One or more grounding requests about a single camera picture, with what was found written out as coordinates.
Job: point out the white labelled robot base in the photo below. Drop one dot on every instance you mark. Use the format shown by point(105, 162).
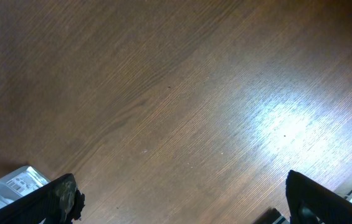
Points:
point(20, 183)

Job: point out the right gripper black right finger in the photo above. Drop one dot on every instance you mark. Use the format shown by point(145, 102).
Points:
point(310, 202)

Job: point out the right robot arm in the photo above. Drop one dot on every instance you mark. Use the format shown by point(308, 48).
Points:
point(27, 196)

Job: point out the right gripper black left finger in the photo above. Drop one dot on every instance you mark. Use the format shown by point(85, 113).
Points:
point(58, 202)

